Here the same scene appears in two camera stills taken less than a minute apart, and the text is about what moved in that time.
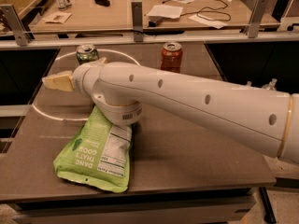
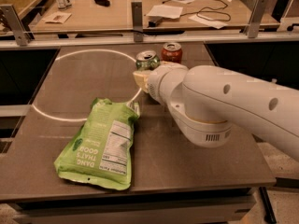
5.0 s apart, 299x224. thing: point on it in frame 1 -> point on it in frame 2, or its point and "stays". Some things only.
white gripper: x=78 y=76 -> x=154 y=82
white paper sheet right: x=209 y=22 stays
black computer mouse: x=102 y=1 stays
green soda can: x=86 y=53 -> x=148 y=60
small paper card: x=59 y=18 stays
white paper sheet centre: x=166 y=11 stays
